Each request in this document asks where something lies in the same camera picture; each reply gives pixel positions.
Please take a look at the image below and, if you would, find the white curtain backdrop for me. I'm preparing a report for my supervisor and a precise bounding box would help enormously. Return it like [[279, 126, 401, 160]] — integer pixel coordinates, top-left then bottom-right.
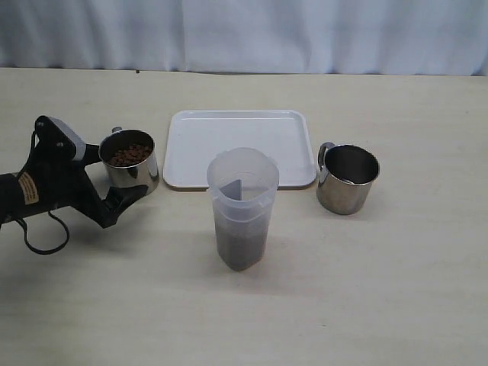
[[1, 1, 487, 75]]

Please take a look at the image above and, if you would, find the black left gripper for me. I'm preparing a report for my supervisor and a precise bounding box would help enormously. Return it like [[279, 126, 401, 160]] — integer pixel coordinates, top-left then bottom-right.
[[37, 143, 149, 228]]

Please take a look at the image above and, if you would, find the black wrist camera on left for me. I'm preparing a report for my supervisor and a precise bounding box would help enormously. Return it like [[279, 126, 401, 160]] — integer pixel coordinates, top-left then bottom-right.
[[27, 115, 87, 169]]

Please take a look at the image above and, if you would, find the clear plastic pitcher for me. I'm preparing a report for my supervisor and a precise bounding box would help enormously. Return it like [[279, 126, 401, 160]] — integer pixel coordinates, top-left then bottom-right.
[[207, 147, 279, 271]]

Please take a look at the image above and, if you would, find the white plastic tray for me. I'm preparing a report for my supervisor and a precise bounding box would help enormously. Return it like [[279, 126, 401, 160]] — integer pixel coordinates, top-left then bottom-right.
[[162, 110, 316, 190]]

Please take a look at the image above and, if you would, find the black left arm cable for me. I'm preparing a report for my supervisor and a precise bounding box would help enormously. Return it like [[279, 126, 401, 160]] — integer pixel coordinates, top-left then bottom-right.
[[0, 207, 72, 255]]

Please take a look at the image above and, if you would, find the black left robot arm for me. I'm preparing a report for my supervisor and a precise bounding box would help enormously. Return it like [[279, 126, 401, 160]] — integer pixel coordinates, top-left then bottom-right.
[[1, 142, 148, 228]]

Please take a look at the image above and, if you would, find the steel mug with pellets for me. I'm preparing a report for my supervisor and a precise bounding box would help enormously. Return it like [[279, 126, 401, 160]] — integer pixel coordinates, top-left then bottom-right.
[[316, 142, 380, 215], [98, 127, 159, 195]]

